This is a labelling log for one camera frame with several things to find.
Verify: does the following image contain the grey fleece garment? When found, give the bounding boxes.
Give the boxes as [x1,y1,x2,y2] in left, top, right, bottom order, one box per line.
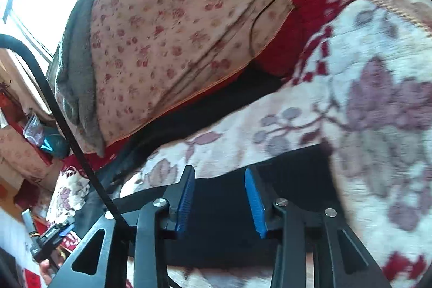
[54,0,106,157]

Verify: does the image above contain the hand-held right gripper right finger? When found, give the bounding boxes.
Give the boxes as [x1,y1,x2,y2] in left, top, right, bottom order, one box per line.
[245,167,392,288]

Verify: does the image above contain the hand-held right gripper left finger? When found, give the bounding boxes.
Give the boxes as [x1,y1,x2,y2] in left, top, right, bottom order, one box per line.
[47,166,196,288]

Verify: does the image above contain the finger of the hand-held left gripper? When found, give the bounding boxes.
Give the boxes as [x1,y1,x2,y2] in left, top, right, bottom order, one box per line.
[56,221,75,238]

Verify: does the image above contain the red and white floral blanket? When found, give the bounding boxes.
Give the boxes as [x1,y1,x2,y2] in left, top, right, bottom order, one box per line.
[44,0,432,288]

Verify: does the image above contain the person's left hand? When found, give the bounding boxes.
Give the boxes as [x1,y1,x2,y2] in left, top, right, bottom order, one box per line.
[40,257,65,286]

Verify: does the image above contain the clear plastic bag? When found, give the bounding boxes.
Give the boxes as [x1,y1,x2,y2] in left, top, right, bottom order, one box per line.
[22,114,47,144]

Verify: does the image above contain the black pants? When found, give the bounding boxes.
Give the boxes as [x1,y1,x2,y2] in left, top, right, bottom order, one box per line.
[76,67,341,270]

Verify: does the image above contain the teal bag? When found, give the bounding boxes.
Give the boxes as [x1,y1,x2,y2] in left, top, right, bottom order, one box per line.
[40,126,70,159]

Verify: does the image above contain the pale floral cloth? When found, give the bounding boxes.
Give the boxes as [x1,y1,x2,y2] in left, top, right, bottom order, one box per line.
[0,127,52,180]

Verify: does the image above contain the thick black cable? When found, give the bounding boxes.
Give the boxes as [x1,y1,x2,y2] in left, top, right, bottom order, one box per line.
[0,34,134,231]

